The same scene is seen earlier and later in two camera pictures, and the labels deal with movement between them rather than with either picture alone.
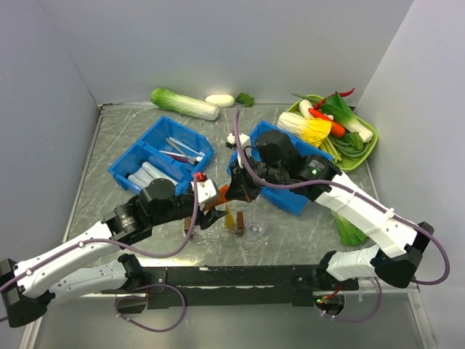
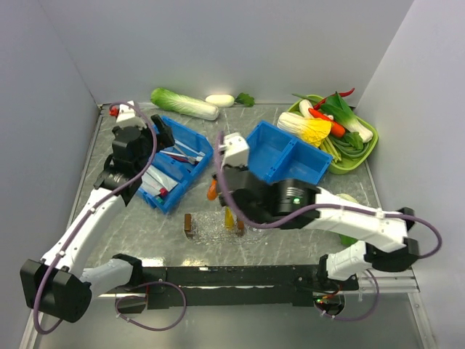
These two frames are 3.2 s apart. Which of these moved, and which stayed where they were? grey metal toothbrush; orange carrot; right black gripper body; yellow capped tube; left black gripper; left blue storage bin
Moved: left black gripper; right black gripper body
Stayed: yellow capped tube; grey metal toothbrush; orange carrot; left blue storage bin
